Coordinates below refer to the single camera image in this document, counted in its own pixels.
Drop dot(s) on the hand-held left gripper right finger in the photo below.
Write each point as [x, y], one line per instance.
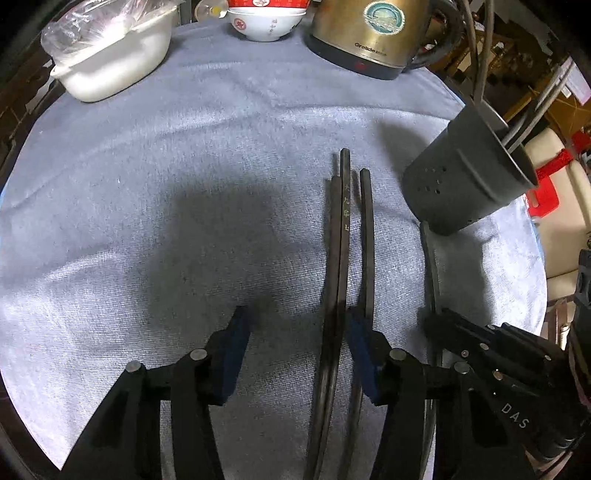
[362, 355]

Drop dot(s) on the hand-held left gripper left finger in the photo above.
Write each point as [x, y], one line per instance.
[233, 350]

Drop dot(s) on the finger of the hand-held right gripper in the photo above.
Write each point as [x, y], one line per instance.
[517, 344]
[457, 341]

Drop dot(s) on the engraved dark metal chopstick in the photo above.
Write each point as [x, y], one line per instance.
[344, 221]

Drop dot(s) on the grey perforated chopstick holder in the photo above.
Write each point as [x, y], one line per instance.
[466, 175]

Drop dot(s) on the beige chair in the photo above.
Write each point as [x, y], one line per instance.
[568, 240]

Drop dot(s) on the red plastic stool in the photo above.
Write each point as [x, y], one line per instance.
[545, 198]

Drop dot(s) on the grey table cloth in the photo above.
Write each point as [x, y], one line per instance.
[161, 161]

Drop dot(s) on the white plastic basin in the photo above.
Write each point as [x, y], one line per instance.
[115, 60]

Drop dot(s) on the gold electric kettle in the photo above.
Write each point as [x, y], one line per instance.
[369, 32]

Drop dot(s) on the white bowl with red mark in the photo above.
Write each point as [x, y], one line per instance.
[265, 25]

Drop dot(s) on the red and white bowl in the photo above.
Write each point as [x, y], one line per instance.
[268, 4]

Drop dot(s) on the clear plastic bag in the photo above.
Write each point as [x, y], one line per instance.
[87, 27]

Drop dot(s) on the wall calendar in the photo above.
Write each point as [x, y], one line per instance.
[579, 85]

